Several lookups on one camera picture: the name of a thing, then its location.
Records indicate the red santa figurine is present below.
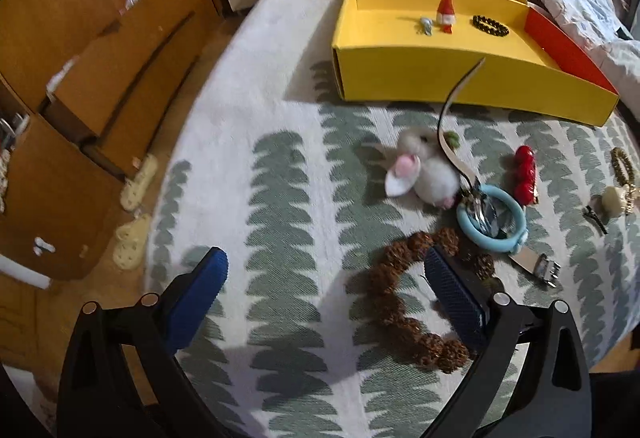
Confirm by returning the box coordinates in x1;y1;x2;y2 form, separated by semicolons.
436;0;457;34

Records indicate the large cardboard box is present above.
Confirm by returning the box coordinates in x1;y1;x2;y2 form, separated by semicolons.
47;0;211;179

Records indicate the white tube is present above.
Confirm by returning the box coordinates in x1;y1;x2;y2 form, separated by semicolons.
0;253;51;289

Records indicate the black hair clip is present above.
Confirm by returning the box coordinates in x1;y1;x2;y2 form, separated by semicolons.
582;198;610;235

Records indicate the brown seed bead bracelet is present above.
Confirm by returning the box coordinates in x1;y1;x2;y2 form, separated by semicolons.
369;227;497;374

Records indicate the light blue ring bracelet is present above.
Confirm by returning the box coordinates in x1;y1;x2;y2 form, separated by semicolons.
456;184;528;253

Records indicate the black bead bracelet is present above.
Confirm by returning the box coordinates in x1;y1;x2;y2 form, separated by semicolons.
472;15;510;38

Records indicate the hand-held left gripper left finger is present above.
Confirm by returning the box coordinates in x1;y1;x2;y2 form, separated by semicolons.
56;247;230;438

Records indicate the yellow cardboard box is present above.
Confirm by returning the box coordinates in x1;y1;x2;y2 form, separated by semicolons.
331;0;620;126

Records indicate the white plush mouse toy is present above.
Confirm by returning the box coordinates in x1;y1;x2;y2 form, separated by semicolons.
385;128;463;209

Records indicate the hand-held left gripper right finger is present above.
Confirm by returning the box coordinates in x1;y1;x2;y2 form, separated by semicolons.
420;245;593;438

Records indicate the red ball hair clip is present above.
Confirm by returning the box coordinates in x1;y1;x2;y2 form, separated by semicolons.
514;145;541;206

